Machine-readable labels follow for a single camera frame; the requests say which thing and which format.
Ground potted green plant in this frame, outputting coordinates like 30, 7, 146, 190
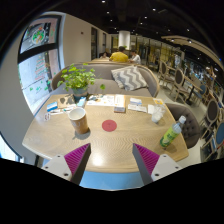
56, 62, 106, 100

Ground grey tufted armchair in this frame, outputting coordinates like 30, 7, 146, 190
164, 101, 202, 150

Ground flat round red coaster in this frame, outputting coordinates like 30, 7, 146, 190
101, 119, 118, 133

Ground blue and white card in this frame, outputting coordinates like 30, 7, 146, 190
46, 101, 59, 113

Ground wooden dining chairs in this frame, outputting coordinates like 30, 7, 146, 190
157, 59, 224, 161

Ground brown paper cup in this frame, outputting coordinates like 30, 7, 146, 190
67, 106, 90, 136

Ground white paper sheets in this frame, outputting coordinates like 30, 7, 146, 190
86, 94, 126, 108

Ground grey chevron cushion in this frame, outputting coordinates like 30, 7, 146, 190
110, 65, 149, 92

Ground green-labelled drink bottle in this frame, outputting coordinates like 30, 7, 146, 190
159, 115, 187, 149

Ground light blue packet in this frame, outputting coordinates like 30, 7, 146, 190
76, 96, 88, 108

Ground small dark booklet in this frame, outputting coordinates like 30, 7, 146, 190
113, 106, 127, 114

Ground clear plastic cup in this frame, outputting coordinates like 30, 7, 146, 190
150, 104, 167, 125

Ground yellow card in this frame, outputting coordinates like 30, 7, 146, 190
152, 97, 165, 106

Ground grey upholstered sofa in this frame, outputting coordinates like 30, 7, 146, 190
50, 61, 161, 99

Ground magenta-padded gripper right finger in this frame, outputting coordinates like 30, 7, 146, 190
131, 142, 183, 186

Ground white leaflet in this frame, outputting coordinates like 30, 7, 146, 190
127, 103, 148, 114

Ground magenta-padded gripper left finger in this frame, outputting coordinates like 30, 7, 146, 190
41, 142, 92, 186

